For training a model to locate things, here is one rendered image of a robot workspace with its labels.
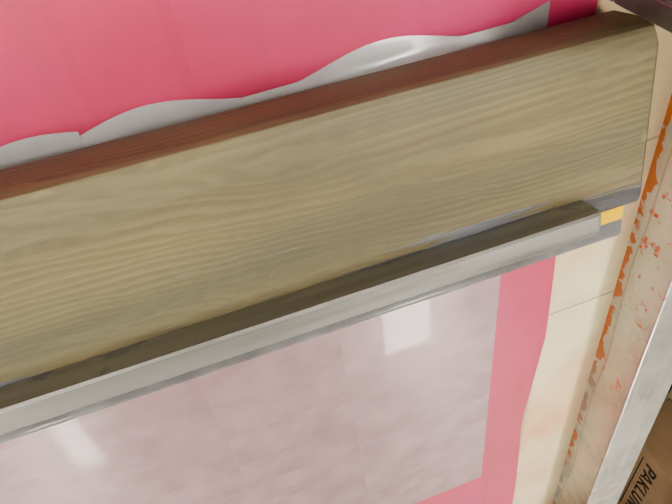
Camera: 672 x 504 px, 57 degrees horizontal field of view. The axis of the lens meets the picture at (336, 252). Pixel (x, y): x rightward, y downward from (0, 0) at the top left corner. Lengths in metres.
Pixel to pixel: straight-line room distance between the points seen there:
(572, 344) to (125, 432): 0.29
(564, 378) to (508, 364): 0.07
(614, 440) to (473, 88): 0.35
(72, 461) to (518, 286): 0.26
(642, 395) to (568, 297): 0.11
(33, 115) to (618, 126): 0.21
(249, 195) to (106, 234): 0.05
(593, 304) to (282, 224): 0.26
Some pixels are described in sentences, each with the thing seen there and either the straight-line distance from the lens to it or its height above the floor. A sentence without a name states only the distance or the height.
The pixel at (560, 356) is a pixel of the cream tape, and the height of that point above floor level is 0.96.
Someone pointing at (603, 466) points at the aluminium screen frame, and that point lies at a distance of 0.55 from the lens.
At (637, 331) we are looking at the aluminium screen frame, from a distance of 0.42.
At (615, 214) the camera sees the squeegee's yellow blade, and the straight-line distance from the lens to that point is 0.30.
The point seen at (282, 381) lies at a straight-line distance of 0.34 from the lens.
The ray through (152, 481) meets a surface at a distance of 0.39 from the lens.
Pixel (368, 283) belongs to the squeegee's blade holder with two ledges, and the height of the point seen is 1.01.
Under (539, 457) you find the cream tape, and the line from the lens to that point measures 0.57.
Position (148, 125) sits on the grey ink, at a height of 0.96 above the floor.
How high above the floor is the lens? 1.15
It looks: 45 degrees down
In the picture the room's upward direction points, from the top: 152 degrees clockwise
